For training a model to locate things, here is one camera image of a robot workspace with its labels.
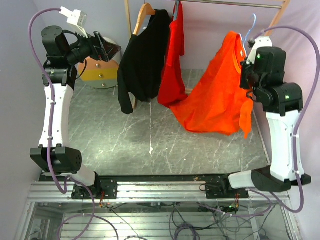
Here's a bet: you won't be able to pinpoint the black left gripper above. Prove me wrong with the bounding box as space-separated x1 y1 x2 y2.
66 25 122 65

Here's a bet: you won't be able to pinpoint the light blue wire hanger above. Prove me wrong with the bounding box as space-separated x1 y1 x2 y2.
240 13 257 56

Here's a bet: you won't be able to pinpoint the orange t shirt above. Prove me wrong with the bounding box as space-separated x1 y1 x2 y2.
170 31 254 138

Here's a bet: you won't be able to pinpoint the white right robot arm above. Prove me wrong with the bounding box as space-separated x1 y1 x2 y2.
220 46 312 198

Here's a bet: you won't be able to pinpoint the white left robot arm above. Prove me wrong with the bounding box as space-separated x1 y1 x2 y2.
30 25 122 199

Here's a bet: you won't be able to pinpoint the black t shirt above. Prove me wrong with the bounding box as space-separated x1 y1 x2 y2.
117 9 171 115

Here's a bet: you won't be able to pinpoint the wooden clothes hanger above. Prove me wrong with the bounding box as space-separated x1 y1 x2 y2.
133 3 156 36

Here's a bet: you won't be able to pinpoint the red t shirt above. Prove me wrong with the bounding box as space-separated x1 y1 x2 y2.
157 1 188 108

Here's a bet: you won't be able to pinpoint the teal hanger under red shirt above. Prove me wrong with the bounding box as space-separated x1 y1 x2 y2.
173 0 180 21

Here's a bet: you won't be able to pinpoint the round pastel drawer cabinet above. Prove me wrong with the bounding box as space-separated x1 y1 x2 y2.
77 52 121 89

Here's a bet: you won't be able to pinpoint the wooden clothes rack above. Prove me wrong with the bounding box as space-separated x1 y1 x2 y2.
123 0 290 109

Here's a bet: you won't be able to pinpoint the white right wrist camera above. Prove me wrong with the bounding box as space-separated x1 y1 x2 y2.
246 36 273 65

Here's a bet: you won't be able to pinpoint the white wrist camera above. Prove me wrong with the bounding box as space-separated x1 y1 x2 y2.
246 36 273 65
59 6 88 39

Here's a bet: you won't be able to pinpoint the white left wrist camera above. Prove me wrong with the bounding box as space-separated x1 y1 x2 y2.
59 6 88 39

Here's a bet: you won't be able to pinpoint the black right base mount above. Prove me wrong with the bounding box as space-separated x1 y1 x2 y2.
199 179 249 200

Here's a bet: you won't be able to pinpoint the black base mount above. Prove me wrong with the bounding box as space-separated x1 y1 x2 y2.
199 179 249 200
71 179 118 200

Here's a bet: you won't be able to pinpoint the tangled cables under table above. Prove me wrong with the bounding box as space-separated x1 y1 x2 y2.
104 201 271 240

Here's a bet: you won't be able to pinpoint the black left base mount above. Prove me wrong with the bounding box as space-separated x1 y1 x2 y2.
71 179 118 200

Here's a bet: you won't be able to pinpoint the aluminium rail frame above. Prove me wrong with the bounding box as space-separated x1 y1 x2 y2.
27 180 291 203

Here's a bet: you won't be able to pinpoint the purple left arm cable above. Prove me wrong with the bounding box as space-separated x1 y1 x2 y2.
27 7 120 240

